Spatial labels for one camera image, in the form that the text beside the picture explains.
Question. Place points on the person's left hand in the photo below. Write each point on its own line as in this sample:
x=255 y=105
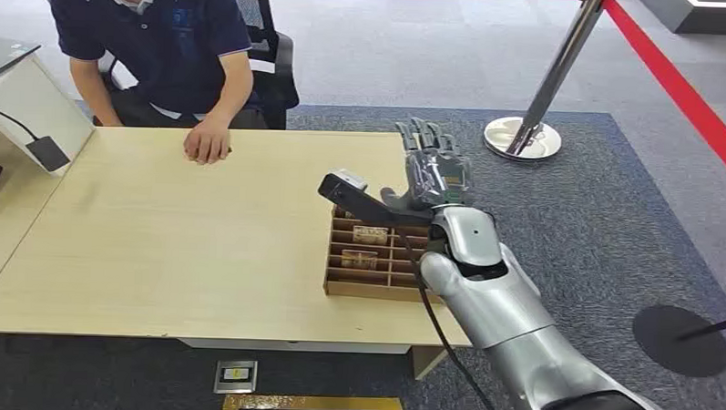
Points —
x=207 y=142

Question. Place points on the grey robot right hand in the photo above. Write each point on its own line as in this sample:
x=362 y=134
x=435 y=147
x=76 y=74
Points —
x=436 y=170

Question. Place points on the person's right forearm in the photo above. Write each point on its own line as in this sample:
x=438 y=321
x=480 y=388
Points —
x=92 y=91

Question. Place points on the person's left forearm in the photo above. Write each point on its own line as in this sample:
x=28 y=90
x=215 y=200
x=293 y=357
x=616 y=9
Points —
x=231 y=90

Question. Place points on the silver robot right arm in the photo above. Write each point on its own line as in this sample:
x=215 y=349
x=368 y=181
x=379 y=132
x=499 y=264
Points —
x=504 y=305

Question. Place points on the person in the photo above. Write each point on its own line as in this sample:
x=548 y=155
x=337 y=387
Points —
x=163 y=39

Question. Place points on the wooden card organizer box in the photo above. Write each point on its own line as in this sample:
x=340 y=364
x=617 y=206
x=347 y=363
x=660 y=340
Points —
x=366 y=276

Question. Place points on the chrome stanchion base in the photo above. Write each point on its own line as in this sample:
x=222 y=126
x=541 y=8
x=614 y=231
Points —
x=498 y=139

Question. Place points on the black office chair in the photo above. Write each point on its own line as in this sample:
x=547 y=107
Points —
x=280 y=74

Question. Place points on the light wood desk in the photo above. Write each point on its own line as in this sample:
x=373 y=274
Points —
x=186 y=252

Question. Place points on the black power adapter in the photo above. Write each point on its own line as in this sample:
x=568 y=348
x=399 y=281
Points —
x=48 y=154

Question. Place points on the white angled stand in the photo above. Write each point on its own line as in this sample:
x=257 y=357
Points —
x=34 y=107

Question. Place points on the pale wood side desk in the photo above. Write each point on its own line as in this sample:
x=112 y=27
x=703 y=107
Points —
x=6 y=233

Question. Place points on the dark laptop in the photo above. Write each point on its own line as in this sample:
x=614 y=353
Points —
x=0 y=55

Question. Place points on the metal floor socket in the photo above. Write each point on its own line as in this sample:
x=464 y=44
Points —
x=235 y=377

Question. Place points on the red barrier belt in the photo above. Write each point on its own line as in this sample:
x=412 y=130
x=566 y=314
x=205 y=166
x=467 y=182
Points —
x=675 y=88

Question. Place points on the black round floor base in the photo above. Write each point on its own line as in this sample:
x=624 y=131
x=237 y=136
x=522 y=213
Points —
x=666 y=347

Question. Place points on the grey display platform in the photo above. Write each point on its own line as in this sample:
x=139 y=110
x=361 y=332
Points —
x=708 y=16

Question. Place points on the thin black pole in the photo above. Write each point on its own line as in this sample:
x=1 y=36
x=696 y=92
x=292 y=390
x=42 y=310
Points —
x=715 y=327

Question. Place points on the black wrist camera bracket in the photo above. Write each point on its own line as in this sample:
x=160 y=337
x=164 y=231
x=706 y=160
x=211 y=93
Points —
x=363 y=205

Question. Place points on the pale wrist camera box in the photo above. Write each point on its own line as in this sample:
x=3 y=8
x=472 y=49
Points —
x=352 y=179

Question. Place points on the chrome stanchion post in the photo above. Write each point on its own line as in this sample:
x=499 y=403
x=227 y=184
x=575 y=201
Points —
x=555 y=71

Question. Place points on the yellow floor tape frame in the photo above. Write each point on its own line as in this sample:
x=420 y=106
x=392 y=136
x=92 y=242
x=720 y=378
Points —
x=308 y=402

